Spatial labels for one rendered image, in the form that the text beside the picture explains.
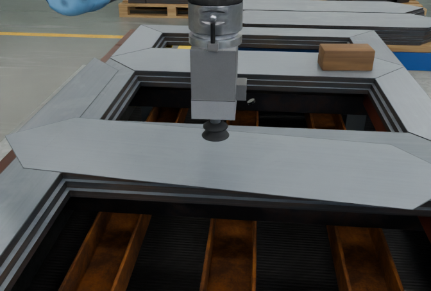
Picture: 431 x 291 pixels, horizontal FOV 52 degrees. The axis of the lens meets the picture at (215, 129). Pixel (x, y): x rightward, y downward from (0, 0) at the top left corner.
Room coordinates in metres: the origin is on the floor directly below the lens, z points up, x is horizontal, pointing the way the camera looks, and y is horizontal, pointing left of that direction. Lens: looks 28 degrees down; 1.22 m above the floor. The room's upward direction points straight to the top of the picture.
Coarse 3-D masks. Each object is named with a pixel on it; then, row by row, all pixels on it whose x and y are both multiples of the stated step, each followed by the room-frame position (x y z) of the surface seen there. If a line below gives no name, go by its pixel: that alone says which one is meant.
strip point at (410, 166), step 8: (392, 152) 0.63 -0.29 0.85; (400, 152) 0.63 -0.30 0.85; (400, 160) 0.60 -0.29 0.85; (408, 160) 0.60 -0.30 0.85; (416, 160) 0.60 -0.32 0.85; (424, 160) 0.60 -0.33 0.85; (400, 168) 0.58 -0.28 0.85; (408, 168) 0.58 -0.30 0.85; (416, 168) 0.58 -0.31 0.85; (424, 168) 0.58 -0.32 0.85; (400, 176) 0.56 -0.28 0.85; (408, 176) 0.56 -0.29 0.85; (416, 176) 0.56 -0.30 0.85; (424, 176) 0.56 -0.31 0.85; (408, 184) 0.54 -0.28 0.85; (416, 184) 0.54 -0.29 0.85; (424, 184) 0.54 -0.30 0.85; (408, 192) 0.52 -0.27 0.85; (416, 192) 0.52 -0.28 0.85; (424, 192) 0.52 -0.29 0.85; (408, 200) 0.50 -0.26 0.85; (416, 200) 0.50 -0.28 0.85; (424, 200) 0.50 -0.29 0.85
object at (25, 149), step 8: (64, 120) 0.74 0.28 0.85; (72, 120) 0.74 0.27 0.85; (32, 128) 0.71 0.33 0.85; (40, 128) 0.71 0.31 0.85; (48, 128) 0.71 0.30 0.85; (56, 128) 0.71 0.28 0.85; (64, 128) 0.71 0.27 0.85; (24, 136) 0.68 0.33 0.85; (32, 136) 0.68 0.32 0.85; (40, 136) 0.68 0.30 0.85; (48, 136) 0.68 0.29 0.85; (56, 136) 0.68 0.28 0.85; (16, 144) 0.65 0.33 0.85; (24, 144) 0.65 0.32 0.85; (32, 144) 0.65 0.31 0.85; (40, 144) 0.65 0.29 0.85; (48, 144) 0.65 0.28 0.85; (16, 152) 0.63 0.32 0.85; (24, 152) 0.63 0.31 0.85; (32, 152) 0.63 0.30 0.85; (24, 160) 0.60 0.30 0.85
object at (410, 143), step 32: (128, 96) 0.91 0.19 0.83; (384, 96) 0.87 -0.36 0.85; (256, 128) 0.71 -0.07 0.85; (288, 128) 0.71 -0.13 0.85; (64, 192) 0.55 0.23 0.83; (96, 192) 0.55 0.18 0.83; (128, 192) 0.55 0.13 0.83; (160, 192) 0.55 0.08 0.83; (192, 192) 0.54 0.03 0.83; (224, 192) 0.54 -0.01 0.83; (32, 224) 0.46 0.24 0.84; (0, 288) 0.36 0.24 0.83
